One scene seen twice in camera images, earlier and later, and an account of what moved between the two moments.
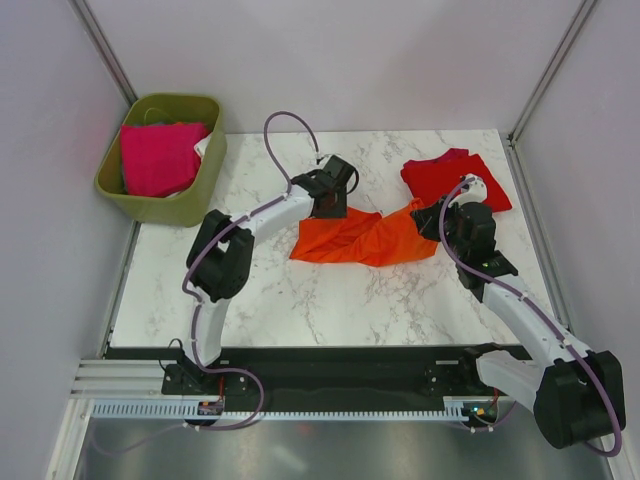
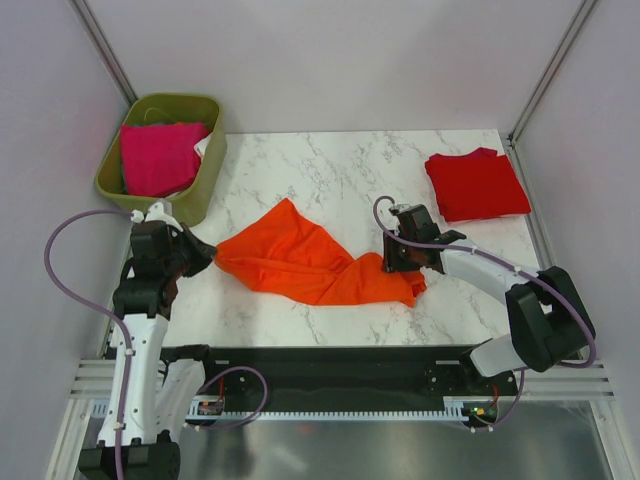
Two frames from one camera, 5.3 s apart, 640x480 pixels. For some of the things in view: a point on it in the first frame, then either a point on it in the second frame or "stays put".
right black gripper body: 457,246 -> 399,256
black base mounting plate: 327,379 stays put
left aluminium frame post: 97,35 stays put
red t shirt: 430,181 -> 475,184
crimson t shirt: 455,156 -> 481,155
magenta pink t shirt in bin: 160,160 stays put
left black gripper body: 338,207 -> 173,263
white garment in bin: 200,149 stays put
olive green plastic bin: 186,209 stays put
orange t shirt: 365,239 -> 284,254
